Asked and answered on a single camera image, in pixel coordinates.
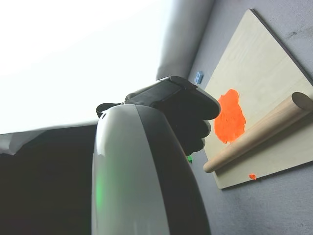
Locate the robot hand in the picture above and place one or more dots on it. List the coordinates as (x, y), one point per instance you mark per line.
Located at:
(117, 171)

